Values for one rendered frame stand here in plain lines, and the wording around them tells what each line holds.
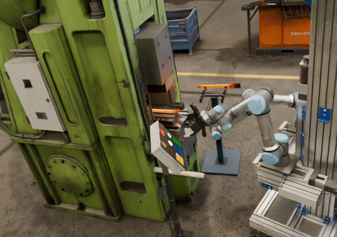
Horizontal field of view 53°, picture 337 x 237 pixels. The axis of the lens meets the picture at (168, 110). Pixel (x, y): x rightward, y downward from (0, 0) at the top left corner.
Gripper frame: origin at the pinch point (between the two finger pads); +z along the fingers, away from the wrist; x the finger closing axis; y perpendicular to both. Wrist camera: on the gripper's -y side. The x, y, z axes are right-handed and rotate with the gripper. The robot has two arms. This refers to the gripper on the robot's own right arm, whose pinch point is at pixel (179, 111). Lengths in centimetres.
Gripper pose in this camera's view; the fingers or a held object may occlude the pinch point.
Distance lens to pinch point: 303.6
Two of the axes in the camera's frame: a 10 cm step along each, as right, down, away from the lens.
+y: 1.7, 8.4, 5.2
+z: -9.2, -0.5, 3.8
